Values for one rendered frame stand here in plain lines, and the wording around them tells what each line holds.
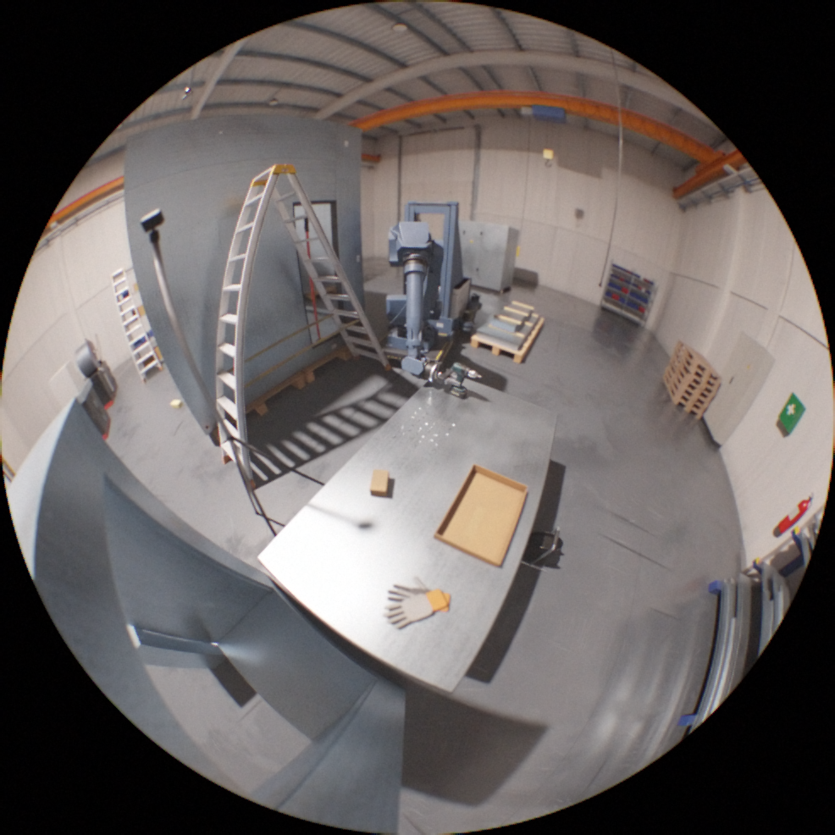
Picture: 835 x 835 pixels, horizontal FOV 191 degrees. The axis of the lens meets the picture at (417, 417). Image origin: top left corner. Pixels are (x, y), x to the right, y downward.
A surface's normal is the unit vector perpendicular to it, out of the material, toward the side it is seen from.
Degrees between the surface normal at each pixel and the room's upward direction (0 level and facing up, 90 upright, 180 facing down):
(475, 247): 90
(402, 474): 0
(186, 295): 90
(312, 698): 0
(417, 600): 0
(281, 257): 90
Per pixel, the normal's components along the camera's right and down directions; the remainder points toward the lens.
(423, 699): 0.03, -0.73
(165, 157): 0.83, 0.40
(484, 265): -0.56, 0.55
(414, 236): 0.04, 0.16
